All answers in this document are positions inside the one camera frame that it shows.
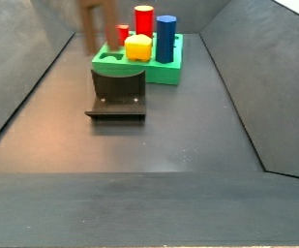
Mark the blue hexagonal prism peg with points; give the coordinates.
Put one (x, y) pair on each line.
(166, 27)

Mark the yellow pentagon block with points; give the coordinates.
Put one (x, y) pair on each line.
(138, 47)

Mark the black curved fixture stand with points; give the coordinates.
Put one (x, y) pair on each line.
(121, 95)

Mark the red square block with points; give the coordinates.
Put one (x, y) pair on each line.
(124, 32)

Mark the red cylinder peg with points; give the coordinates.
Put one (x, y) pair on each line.
(144, 19)

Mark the green shape-sorter base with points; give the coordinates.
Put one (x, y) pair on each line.
(114, 64)

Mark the brown square-circle forked block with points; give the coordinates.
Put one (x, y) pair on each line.
(98, 16)

